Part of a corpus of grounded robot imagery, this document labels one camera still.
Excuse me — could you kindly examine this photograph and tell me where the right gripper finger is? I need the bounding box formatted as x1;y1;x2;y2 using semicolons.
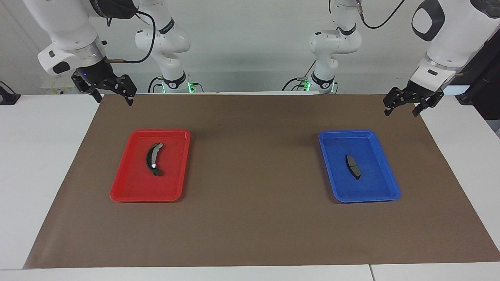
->
71;73;103;103
114;74;138;106

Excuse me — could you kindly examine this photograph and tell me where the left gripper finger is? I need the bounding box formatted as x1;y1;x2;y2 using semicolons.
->
412;94;445;117
383;87;411;117

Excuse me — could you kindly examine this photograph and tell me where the curved brake shoe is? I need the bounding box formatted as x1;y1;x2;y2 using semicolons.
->
145;142;164;176

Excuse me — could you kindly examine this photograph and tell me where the dark brake pad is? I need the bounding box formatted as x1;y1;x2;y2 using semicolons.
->
345;154;362;180

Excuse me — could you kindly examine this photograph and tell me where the white power box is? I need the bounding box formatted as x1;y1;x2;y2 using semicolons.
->
41;76;77;95

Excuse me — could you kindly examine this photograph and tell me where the black stand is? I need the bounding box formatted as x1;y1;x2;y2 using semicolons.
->
455;38;500;121

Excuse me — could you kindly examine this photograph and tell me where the black table clamp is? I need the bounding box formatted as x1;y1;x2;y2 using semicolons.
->
0;81;21;105

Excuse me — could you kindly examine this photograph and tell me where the blue plastic tray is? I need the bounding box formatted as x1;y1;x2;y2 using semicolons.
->
318;130;402;203

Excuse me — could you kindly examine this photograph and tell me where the red plastic tray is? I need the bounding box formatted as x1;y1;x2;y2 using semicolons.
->
110;129;191;203

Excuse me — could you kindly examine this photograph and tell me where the brown table mat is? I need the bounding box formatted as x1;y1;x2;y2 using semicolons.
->
23;94;500;270

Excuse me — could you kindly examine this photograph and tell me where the black base cable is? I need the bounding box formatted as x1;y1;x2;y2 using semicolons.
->
281;60;318;92
147;76;164;94

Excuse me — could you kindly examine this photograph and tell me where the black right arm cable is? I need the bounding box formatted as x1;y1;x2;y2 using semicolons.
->
91;0;157;64

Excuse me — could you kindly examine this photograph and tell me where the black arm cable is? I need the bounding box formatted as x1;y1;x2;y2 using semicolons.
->
328;0;407;30
91;0;157;64

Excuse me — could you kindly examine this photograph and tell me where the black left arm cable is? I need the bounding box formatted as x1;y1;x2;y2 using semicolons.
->
328;0;407;30

